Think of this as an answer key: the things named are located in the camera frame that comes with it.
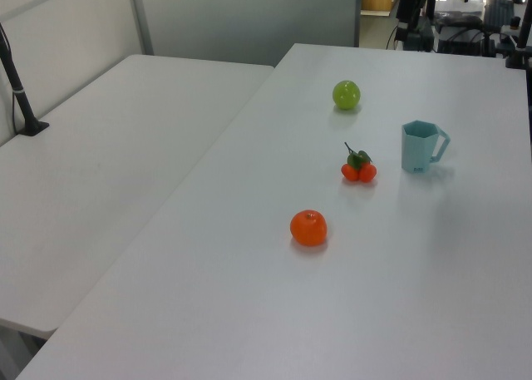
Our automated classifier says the light blue hexagonal mug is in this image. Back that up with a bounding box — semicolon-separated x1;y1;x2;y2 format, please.
400;120;451;175

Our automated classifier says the large orange mandarin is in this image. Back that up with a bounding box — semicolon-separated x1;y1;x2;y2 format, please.
289;209;328;248

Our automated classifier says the small mandarin cluster with leaves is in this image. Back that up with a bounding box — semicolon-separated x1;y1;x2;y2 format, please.
340;141;378;184

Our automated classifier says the green apple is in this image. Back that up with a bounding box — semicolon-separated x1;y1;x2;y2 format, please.
331;79;362;111

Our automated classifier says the white side table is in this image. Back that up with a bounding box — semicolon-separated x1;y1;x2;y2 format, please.
0;54;276;340

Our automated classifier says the black background equipment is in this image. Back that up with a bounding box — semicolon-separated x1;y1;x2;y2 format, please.
386;0;440;53

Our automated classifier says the black clamp stand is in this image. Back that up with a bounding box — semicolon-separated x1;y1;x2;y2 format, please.
504;0;532;70

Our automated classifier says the aluminium partition post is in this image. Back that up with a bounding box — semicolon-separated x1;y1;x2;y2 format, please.
126;0;155;57

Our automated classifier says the black camera stand pole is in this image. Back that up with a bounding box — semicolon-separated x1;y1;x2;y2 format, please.
0;21;51;137

